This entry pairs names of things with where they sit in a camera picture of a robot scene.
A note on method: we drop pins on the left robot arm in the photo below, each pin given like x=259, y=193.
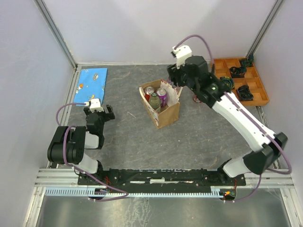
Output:
x=68, y=147

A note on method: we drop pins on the brown paper bag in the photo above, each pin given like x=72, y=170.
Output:
x=170, y=112

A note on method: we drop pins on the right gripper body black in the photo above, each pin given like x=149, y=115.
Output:
x=181, y=75

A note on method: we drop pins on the red soda can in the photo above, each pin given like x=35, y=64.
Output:
x=148, y=91

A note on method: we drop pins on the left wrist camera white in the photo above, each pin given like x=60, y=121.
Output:
x=94, y=105

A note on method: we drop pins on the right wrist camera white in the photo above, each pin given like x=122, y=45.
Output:
x=181, y=54

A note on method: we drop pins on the orange compartment tray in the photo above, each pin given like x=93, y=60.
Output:
x=251, y=78

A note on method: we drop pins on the rolled sock corner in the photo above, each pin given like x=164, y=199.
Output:
x=247, y=62

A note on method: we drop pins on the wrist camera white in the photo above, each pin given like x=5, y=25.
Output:
x=181, y=54
x=94, y=105

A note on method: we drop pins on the rolled black sock upper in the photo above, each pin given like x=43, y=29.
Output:
x=238, y=72

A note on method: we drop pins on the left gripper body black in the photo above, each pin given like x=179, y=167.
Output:
x=102, y=116

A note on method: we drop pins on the blue patterned cloth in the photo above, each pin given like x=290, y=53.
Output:
x=91, y=85

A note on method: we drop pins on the rolled green blue sock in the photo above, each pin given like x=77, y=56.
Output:
x=228, y=81

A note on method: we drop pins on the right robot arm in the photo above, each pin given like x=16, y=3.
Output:
x=266, y=145

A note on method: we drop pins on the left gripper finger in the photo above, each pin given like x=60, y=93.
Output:
x=110, y=114
x=87, y=111

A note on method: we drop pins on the rolled black sock lower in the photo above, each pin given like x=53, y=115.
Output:
x=244, y=93

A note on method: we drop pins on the aluminium frame rail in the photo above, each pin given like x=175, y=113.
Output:
x=68, y=178

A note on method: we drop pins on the corner aluminium post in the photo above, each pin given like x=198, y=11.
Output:
x=265, y=26
x=55, y=31

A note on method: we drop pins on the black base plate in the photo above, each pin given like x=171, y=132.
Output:
x=167, y=181

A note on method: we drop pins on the rolled black sock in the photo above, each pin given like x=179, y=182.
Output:
x=244, y=93
x=238, y=72

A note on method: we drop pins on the purple soda can rear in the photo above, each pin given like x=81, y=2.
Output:
x=162, y=94

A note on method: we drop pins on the left corner aluminium post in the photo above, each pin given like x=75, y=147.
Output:
x=55, y=31

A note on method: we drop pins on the right corner aluminium post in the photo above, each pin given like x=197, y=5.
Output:
x=265, y=26

